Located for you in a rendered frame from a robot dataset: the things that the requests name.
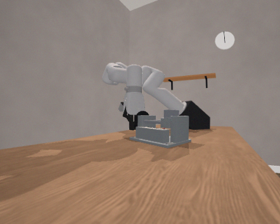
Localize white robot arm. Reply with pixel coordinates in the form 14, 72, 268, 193
102, 62, 187, 115

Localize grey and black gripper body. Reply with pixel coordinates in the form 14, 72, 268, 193
124, 92, 145, 115

